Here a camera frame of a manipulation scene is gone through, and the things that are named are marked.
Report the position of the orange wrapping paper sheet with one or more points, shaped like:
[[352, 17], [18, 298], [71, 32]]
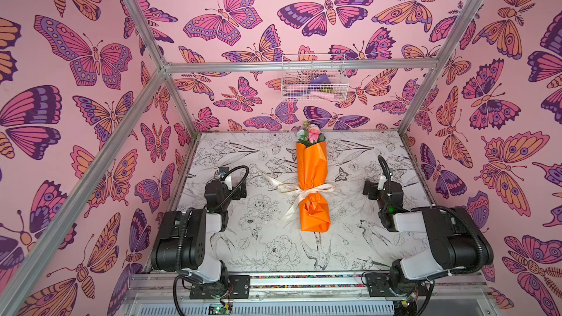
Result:
[[312, 169]]

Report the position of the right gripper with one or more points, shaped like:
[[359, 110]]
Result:
[[377, 189]]

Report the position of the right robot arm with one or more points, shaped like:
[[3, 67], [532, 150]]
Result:
[[456, 245]]

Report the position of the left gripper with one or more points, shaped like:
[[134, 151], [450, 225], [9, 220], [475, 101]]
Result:
[[234, 191]]

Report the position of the green circuit board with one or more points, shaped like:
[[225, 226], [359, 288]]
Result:
[[219, 309]]

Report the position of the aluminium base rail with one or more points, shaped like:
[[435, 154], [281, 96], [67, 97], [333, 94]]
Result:
[[312, 293]]

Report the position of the pink fake rose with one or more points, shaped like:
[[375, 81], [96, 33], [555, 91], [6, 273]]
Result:
[[314, 134]]

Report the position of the white wire basket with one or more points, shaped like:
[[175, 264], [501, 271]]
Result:
[[314, 78]]

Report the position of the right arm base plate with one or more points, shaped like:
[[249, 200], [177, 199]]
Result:
[[385, 285]]

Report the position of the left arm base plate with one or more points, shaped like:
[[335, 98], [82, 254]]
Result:
[[234, 287]]

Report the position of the white ribbon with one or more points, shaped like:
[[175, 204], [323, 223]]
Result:
[[297, 193]]

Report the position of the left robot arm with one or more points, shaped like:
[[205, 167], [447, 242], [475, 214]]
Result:
[[183, 243]]

